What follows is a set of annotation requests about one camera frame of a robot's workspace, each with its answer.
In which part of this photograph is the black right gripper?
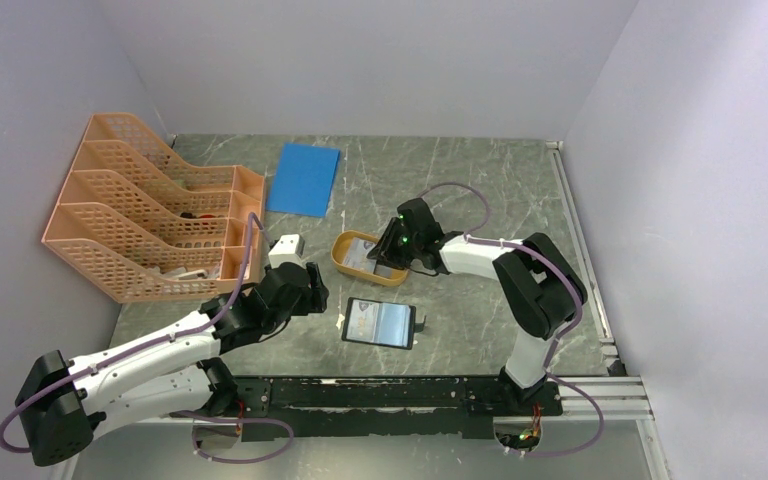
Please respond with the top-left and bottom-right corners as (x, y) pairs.
(367, 217), (421, 270)

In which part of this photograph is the yellow oval tray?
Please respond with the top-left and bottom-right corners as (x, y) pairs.
(331, 230), (408, 287)

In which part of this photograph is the black leather card holder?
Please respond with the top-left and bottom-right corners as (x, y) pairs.
(341, 297), (427, 350)

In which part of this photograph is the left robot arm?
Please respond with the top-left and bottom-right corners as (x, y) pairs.
(8, 262), (328, 467)

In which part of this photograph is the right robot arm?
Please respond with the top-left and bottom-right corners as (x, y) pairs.
(367, 198), (587, 414)

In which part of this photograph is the white VIP card stack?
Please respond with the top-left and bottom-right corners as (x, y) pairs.
(342, 237), (393, 278)

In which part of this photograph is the blue folder sheet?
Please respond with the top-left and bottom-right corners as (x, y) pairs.
(266, 143), (341, 218)

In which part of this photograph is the peach plastic file organizer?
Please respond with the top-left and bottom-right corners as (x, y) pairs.
(42, 112), (265, 303)

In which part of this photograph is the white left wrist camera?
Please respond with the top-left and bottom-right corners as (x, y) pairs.
(268, 234), (305, 268)

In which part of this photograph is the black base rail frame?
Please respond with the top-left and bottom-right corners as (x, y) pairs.
(195, 358), (563, 442)

